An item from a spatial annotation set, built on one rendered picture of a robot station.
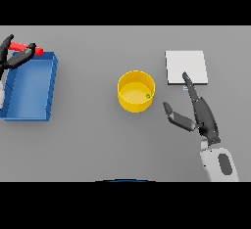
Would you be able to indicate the pale square measuring scale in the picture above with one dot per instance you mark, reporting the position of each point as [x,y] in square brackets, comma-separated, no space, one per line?
[186,67]

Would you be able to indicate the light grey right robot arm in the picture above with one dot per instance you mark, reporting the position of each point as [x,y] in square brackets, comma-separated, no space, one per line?
[218,164]

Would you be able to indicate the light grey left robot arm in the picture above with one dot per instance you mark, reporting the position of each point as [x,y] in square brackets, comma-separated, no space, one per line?
[1,97]

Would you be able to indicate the red beaker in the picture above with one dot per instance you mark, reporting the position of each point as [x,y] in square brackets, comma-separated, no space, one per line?
[23,47]

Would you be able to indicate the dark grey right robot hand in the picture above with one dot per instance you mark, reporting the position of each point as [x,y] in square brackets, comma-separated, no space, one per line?
[204,115]

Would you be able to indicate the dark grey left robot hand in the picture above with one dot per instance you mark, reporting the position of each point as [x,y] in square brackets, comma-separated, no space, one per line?
[18,58]

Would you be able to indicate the blue tray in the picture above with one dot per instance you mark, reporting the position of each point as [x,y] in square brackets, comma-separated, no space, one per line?
[27,87]

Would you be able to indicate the green nut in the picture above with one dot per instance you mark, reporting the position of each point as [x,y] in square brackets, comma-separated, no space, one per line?
[148,96]

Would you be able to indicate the yellow bowl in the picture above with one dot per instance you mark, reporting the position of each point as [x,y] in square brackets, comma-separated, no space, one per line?
[136,92]

